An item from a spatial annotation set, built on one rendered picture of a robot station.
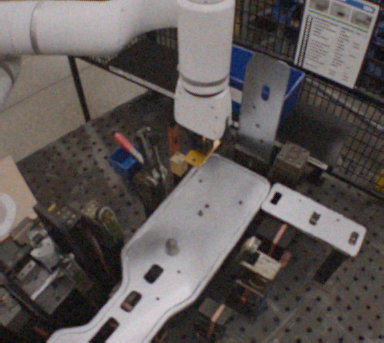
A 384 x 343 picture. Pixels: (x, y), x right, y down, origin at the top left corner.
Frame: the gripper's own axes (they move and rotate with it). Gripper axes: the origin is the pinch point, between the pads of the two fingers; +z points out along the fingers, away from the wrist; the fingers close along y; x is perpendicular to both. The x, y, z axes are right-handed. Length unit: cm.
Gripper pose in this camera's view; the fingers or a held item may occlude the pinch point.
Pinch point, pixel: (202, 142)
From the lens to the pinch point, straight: 73.0
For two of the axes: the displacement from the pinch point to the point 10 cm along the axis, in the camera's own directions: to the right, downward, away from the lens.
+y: 8.3, 4.2, -3.6
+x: 5.6, -6.3, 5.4
